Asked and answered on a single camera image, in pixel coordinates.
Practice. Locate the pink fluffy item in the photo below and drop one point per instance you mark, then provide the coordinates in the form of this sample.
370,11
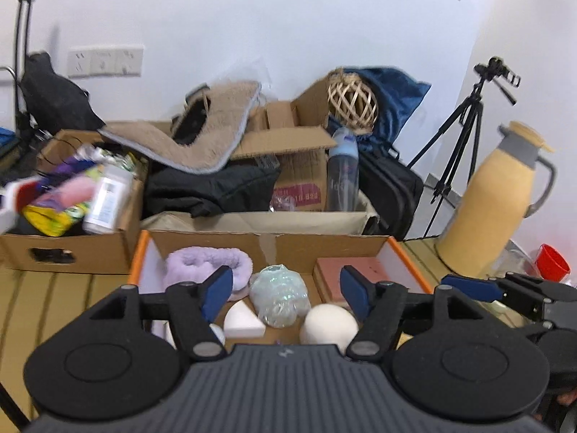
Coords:
74,191

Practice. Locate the woven rattan ball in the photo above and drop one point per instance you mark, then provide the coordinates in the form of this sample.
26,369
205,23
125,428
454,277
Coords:
351,99

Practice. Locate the pink sponge block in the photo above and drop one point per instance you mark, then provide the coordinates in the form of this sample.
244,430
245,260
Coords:
329,275

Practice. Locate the black suitcase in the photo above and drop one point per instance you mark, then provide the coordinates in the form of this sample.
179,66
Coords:
392,189

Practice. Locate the yellow snack packet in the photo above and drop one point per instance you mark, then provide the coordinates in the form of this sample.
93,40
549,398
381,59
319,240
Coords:
45,218

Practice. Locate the white wedge sponge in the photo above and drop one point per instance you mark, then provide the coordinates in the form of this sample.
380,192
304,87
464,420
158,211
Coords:
241,322

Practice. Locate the white plastic jar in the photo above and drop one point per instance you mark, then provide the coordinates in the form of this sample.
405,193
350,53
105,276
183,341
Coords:
106,203

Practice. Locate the white wall socket panel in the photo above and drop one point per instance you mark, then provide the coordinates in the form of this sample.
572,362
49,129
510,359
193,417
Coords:
106,61

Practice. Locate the purple fluffy headband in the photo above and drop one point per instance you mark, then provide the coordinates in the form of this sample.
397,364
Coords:
198,257

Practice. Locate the white egg-shaped sponge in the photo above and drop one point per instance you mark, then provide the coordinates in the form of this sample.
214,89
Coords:
327,324

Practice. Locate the beige fluffy rug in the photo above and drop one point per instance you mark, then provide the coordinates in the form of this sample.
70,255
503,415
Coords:
180,149

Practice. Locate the beige fabric box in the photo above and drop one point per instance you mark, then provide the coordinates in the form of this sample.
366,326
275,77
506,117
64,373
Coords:
252,222

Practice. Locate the black camera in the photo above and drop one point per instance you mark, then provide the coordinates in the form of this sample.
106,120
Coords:
496,68

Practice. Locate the black bag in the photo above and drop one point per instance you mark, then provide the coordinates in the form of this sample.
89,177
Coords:
54,94

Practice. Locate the black tripod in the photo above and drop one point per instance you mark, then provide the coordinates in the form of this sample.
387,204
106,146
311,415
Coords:
478,91

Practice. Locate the dark water bottle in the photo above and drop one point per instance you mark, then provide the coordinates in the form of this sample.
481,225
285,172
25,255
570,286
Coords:
342,176

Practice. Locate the red and orange cardboard box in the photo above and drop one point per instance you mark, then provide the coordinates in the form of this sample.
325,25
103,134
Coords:
288,246

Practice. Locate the clear plastic bag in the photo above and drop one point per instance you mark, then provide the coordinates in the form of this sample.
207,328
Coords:
279,297

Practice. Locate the black handbag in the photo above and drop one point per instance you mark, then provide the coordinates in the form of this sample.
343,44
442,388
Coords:
191,121

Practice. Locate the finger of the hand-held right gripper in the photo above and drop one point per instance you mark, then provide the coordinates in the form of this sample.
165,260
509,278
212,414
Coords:
471,288

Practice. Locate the red cup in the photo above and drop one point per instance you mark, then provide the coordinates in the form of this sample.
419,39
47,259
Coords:
552,264

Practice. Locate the large brown cardboard box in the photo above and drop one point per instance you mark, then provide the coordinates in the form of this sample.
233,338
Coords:
297,171

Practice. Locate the black cloth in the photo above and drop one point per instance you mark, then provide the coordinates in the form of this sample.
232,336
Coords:
212,189

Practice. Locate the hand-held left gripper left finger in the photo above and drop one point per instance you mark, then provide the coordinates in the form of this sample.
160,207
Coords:
218,288

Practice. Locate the yellow thermos jug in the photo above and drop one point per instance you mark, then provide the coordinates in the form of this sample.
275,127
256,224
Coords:
482,216

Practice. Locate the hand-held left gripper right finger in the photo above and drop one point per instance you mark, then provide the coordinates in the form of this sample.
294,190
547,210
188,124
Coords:
354,289

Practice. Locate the dark blue cloth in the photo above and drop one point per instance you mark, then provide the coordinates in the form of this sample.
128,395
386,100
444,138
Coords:
396,94

